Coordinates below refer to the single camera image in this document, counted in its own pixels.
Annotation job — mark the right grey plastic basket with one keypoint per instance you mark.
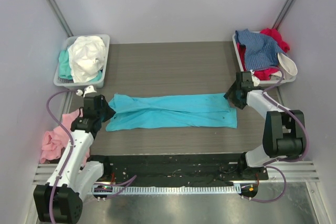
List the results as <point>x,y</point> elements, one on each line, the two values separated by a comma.
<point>263,83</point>

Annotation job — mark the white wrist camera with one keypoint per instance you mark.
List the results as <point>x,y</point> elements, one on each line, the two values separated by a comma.
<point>87,90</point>
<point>255,79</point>

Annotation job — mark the blue patterned t shirt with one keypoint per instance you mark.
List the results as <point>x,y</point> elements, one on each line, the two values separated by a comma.
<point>261,50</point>

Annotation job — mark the red t shirt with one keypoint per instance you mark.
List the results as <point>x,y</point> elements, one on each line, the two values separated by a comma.
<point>265,74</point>

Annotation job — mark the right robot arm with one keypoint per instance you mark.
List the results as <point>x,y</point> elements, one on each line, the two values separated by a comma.
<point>285,137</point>

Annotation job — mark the pink t shirt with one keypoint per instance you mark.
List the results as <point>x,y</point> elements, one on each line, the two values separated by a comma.
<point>55,141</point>

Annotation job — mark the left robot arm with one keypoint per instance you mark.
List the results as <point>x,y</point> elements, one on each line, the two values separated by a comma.
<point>60,199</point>

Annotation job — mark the left aluminium frame post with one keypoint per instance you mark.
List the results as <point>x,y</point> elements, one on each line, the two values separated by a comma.
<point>60,17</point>

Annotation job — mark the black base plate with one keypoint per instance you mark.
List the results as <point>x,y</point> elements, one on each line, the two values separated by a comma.
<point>189,170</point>

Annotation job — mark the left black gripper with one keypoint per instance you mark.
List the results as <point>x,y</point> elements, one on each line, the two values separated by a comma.
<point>100,107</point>

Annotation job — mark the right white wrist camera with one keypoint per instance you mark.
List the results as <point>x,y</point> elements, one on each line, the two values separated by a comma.
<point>255,79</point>

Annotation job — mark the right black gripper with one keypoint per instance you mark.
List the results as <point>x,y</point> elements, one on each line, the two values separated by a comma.
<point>238,95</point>

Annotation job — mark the cyan t shirt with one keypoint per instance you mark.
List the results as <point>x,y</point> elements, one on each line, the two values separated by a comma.
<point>198,110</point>

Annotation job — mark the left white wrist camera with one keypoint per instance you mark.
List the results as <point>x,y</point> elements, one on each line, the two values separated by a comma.
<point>87,90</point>

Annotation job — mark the slotted cable duct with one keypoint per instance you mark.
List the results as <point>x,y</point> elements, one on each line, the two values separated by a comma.
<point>105,190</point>

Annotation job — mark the cream white t shirt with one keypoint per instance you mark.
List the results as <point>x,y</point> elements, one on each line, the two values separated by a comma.
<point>288,68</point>

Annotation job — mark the teal green t shirt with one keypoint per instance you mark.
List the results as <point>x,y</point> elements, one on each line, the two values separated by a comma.
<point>64,70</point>

